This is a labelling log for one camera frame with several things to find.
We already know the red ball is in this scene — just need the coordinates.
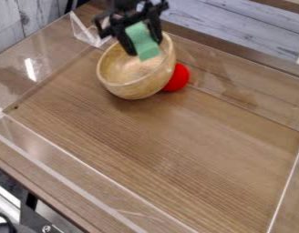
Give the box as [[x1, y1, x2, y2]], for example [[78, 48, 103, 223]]
[[163, 63, 190, 92]]

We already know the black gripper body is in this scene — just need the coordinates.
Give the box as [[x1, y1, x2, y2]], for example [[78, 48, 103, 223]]
[[92, 0, 170, 38]]

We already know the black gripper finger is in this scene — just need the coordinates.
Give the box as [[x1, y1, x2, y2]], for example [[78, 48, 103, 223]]
[[115, 25, 138, 56], [147, 9, 163, 44]]

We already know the black table leg bracket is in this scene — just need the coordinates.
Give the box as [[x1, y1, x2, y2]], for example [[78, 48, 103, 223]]
[[20, 192, 63, 233]]

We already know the brown wooden bowl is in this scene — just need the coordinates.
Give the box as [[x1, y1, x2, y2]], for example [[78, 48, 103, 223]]
[[97, 32, 177, 100]]

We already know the clear acrylic tray wall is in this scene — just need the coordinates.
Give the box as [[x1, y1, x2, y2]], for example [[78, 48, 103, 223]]
[[0, 17, 299, 233]]

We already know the green rectangular block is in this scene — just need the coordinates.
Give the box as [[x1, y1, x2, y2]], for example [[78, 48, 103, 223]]
[[126, 22, 159, 61]]

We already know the black cable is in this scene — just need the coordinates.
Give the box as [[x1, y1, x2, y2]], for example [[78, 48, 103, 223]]
[[0, 210, 16, 233]]

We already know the clear acrylic corner bracket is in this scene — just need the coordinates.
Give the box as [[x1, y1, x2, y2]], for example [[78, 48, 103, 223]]
[[70, 12, 113, 48]]

